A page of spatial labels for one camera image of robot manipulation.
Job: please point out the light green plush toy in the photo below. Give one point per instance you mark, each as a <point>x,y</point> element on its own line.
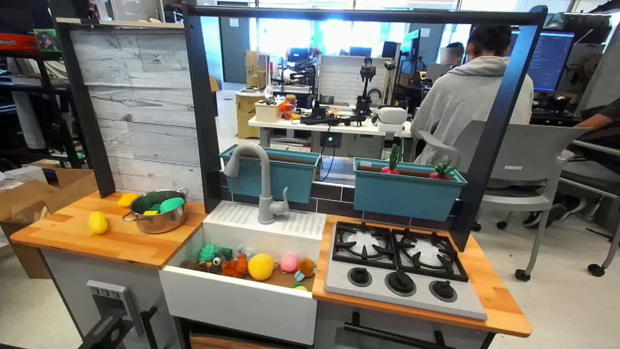
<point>170,203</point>

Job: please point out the person's forearm dark sleeve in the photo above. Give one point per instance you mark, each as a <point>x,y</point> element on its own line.
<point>596,120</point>

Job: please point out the pink plush ball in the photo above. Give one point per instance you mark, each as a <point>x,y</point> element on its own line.
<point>288,261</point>

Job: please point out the orange-brown plush ball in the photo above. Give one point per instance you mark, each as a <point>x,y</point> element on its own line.
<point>306,265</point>

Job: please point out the light blue plush piece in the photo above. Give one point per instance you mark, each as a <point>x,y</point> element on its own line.
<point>242,250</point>

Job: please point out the yellow plush ball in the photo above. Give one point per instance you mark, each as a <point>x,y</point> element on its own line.
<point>259,265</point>

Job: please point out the orange plush animal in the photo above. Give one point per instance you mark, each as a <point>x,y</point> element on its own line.
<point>234,265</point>

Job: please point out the brown plush animal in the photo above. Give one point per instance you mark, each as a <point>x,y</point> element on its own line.
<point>192,263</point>

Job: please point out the empty teal planter box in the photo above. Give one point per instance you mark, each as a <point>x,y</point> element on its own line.
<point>283,176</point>

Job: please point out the white work table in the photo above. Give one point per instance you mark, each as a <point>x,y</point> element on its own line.
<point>302,128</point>

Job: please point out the grey toy faucet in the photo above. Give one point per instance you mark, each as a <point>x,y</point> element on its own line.
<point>263,194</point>

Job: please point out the green toy cactus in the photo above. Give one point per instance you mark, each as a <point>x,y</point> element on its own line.
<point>393,157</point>

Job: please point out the black stove grate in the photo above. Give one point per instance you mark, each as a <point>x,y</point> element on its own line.
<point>364,244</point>
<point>430,254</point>

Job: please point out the tall cardboard box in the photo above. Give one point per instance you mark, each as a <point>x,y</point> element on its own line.
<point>246,112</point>

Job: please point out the teal planter box with plants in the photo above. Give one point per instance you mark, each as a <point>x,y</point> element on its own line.
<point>403,194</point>

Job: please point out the white tabletop appliance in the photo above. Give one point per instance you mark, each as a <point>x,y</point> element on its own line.
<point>391,118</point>

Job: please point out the small teal toy piece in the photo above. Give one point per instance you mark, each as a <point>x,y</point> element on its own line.
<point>298,277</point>

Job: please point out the black stove knob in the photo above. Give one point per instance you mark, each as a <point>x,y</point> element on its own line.
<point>399,281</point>
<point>358,275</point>
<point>441,289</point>

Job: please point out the green toy block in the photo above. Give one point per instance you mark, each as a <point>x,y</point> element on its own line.
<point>224,252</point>

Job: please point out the small green toy plant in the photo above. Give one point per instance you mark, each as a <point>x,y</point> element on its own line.
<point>441,168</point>

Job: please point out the grey toy stove top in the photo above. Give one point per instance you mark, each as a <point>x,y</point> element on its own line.
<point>387,300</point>

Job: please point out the white toy sink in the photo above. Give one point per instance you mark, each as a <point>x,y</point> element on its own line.
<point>238,302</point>

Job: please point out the yellow-green soft toy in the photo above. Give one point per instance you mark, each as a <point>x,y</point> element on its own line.
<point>149,211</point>

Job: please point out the person in grey hoodie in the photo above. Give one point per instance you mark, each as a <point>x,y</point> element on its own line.
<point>465,97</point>

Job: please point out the small yellow toy piece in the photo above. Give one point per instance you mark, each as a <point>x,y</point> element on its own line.
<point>126,197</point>

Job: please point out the whitewashed wood back panel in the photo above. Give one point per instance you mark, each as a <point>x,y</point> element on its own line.
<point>141,97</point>

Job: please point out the dark-haired person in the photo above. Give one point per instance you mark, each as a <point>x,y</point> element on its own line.
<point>453,54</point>

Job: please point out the grey office chair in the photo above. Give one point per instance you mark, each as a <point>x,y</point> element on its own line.
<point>523,155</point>

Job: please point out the yellow lemon toy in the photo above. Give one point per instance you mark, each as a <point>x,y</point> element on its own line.
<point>97,223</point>

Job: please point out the blue computer monitor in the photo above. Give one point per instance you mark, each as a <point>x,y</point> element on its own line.
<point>550,60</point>

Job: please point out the large cardboard box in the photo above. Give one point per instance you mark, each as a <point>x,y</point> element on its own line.
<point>38,194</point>

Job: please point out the grey rolling chair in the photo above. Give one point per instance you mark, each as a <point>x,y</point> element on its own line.
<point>591,180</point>

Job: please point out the black camera stand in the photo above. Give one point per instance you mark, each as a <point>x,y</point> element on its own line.
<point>366,83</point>

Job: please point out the black kitchen frame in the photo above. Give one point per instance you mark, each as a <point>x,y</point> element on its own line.
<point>199,102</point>

